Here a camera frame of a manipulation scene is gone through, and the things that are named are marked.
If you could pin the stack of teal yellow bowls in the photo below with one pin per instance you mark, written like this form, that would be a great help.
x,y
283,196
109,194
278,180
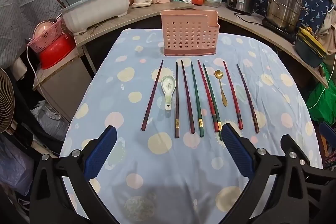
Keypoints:
x,y
309,50

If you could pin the grey low cabinet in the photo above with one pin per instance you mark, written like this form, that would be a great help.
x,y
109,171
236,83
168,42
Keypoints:
x,y
60,82

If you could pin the beige hanging cloth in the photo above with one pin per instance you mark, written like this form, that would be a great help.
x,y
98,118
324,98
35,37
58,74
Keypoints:
x,y
326,3

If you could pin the wooden counter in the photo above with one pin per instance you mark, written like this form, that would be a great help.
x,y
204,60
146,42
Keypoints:
x,y
147,12

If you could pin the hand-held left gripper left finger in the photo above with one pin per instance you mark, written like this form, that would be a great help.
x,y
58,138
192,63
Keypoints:
x,y
101,153

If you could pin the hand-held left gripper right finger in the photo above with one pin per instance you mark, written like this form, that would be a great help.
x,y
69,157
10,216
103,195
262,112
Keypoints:
x,y
237,151

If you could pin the pink perforated utensil holder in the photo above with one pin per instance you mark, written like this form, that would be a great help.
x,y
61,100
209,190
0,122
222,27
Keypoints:
x,y
189,50

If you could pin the pink plastic basket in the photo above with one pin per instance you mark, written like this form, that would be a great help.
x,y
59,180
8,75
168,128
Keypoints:
x,y
46,41

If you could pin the white dish drainer teal lid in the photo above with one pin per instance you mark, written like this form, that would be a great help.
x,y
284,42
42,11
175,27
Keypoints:
x,y
97,11

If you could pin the white ceramic floral spoon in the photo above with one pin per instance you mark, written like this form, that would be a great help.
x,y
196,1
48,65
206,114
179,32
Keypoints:
x,y
168,85

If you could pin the red plastic basin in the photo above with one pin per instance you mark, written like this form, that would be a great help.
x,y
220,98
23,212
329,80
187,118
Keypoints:
x,y
56,53

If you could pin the black induction cooker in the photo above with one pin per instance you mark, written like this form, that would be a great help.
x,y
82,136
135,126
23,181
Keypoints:
x,y
278,28

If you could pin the green chopstick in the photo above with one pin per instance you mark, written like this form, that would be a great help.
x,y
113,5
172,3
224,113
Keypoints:
x,y
196,98
207,83

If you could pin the dark purple chopstick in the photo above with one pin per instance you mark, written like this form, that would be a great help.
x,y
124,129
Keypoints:
x,y
247,97
152,95

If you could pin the clear food container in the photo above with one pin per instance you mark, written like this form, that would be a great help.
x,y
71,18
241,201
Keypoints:
x,y
212,1

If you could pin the green plastic bag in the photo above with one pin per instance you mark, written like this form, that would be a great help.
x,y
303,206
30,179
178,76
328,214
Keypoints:
x,y
321,92

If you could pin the white plastic bag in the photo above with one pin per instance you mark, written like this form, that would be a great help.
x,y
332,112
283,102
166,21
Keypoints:
x,y
50,119

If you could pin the electric fan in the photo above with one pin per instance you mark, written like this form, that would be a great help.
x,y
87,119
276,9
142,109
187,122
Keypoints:
x,y
6,103

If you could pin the blue polka dot tablecloth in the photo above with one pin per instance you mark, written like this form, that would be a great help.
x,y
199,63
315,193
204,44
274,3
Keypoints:
x,y
118,98

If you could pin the teal white packet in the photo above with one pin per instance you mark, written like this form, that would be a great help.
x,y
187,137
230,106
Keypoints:
x,y
179,0

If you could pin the pink round plate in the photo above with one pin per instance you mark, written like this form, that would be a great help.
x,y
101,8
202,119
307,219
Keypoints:
x,y
42,28

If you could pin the stainless steel steamer pot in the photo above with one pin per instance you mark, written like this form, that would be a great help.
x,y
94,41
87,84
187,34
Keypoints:
x,y
284,6

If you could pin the red tomato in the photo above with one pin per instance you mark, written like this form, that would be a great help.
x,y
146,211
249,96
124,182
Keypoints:
x,y
197,0

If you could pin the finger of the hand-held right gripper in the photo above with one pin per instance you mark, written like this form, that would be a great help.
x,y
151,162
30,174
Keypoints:
x,y
326,130
288,144

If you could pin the dark brown chopstick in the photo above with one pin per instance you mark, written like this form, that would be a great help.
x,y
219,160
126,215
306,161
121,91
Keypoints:
x,y
177,98

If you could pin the bluish plastic bag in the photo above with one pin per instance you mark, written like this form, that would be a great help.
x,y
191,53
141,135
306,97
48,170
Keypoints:
x,y
14,169

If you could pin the gold flower spoon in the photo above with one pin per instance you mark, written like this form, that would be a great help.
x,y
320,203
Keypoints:
x,y
223,98

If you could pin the dark red chopstick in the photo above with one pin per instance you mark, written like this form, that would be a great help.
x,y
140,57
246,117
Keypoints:
x,y
187,95

